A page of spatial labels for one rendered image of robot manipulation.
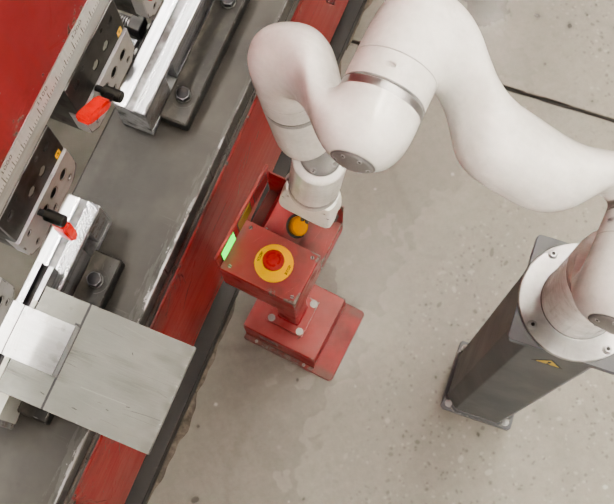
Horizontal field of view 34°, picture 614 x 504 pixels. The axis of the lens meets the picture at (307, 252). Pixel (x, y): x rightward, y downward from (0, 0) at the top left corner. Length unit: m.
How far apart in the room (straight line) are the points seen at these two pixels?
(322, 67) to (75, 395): 0.72
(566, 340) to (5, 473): 0.93
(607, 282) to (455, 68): 0.31
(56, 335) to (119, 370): 0.12
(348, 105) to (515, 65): 1.83
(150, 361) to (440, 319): 1.18
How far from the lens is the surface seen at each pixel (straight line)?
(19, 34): 1.24
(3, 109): 1.27
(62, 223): 1.44
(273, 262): 1.84
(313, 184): 1.51
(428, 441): 2.61
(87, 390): 1.64
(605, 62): 2.96
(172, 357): 1.62
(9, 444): 1.80
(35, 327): 1.68
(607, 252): 1.27
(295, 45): 1.18
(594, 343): 1.65
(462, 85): 1.17
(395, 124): 1.10
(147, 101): 1.79
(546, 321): 1.64
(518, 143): 1.17
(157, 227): 1.81
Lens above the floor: 2.59
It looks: 75 degrees down
